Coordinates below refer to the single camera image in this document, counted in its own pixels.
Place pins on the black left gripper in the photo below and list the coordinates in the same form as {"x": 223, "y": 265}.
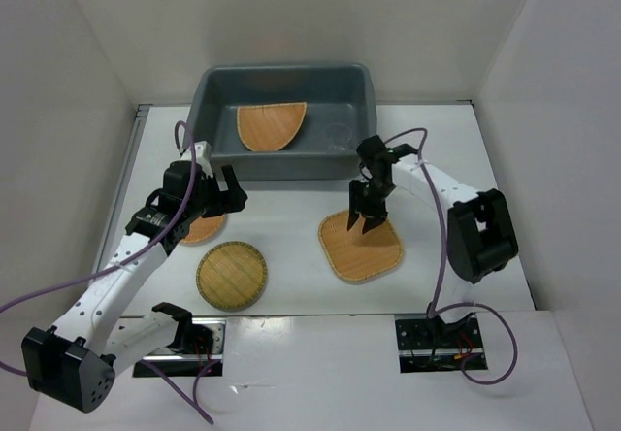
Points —
{"x": 231, "y": 200}

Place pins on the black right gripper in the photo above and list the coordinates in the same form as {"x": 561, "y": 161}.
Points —
{"x": 375, "y": 215}

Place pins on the square woven tray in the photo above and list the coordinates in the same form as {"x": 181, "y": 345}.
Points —
{"x": 356, "y": 257}

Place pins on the triangular woven tray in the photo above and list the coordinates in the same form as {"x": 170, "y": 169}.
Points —
{"x": 271, "y": 127}

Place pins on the round green-rimmed bamboo tray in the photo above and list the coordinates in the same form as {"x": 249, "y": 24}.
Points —
{"x": 232, "y": 276}

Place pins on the clear plastic cup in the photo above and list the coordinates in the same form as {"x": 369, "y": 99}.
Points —
{"x": 338, "y": 137}

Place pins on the grey plastic bin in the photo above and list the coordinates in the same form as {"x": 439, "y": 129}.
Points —
{"x": 337, "y": 92}

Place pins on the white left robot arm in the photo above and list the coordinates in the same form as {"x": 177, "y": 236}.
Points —
{"x": 76, "y": 360}

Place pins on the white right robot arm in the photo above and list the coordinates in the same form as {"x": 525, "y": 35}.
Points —
{"x": 477, "y": 235}

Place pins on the round tan woven tray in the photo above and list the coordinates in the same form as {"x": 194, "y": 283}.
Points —
{"x": 204, "y": 229}

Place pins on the aluminium table edge rail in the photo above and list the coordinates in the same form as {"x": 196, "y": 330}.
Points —
{"x": 123, "y": 181}

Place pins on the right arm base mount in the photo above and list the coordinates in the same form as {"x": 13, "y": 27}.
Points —
{"x": 431, "y": 345}

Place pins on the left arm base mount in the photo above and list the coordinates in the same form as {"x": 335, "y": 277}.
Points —
{"x": 207, "y": 344}

